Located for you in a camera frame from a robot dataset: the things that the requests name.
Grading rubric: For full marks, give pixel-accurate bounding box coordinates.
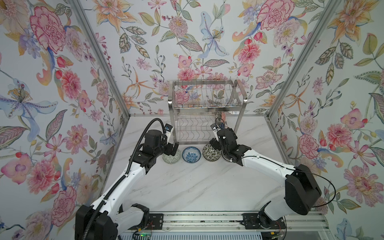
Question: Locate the green leaf pattern bowl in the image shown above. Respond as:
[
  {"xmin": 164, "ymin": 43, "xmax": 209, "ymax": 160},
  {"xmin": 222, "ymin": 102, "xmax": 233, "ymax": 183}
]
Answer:
[{"xmin": 203, "ymin": 144, "xmax": 222, "ymax": 162}]

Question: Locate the grey green floral bowl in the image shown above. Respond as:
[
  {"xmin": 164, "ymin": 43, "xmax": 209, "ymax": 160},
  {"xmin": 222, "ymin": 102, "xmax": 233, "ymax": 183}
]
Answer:
[{"xmin": 162, "ymin": 150, "xmax": 182, "ymax": 165}]

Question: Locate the orange pattern bowl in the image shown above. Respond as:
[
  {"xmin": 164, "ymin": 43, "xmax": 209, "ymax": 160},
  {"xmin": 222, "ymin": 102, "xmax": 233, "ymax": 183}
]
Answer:
[{"xmin": 216, "ymin": 112, "xmax": 226, "ymax": 123}]

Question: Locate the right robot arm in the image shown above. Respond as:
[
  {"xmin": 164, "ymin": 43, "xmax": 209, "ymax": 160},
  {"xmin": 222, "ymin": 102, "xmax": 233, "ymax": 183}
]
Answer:
[{"xmin": 210, "ymin": 126, "xmax": 322, "ymax": 229}]

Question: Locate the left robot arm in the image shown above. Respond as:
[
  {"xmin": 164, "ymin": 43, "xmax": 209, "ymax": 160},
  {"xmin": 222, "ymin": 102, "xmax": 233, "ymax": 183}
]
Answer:
[{"xmin": 75, "ymin": 118, "xmax": 179, "ymax": 240}]

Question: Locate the steel two-tier dish rack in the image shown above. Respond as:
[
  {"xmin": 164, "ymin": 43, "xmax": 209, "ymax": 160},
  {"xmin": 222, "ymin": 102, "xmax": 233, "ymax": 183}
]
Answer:
[{"xmin": 168, "ymin": 80, "xmax": 249, "ymax": 145}]

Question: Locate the blue floral inner bowl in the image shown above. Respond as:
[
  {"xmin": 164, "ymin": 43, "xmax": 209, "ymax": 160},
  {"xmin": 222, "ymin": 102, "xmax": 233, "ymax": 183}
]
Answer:
[{"xmin": 182, "ymin": 147, "xmax": 202, "ymax": 164}]

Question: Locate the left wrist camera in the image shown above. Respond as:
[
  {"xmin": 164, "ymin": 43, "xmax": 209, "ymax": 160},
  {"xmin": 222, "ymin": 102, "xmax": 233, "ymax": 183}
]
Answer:
[{"xmin": 164, "ymin": 124, "xmax": 174, "ymax": 143}]

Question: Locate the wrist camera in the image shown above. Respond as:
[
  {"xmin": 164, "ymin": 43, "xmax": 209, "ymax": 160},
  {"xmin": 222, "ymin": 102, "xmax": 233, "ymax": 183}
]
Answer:
[
  {"xmin": 211, "ymin": 124, "xmax": 219, "ymax": 141},
  {"xmin": 164, "ymin": 124, "xmax": 174, "ymax": 143}
]

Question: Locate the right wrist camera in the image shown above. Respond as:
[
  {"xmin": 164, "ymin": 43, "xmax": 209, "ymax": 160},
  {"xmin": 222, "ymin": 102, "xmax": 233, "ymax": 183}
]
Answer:
[{"xmin": 211, "ymin": 124, "xmax": 219, "ymax": 141}]

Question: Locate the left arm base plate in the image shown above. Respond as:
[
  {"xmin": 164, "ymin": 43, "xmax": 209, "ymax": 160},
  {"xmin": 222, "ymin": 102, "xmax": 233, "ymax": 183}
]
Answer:
[{"xmin": 140, "ymin": 214, "xmax": 164, "ymax": 230}]

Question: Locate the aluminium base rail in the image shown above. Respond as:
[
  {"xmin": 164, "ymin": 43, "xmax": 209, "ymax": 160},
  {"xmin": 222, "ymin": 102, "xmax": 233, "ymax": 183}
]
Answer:
[{"xmin": 150, "ymin": 211, "xmax": 329, "ymax": 233}]

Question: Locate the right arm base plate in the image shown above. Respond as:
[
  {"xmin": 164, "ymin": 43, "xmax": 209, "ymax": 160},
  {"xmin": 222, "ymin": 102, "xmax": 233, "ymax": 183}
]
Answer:
[{"xmin": 242, "ymin": 213, "xmax": 286, "ymax": 230}]

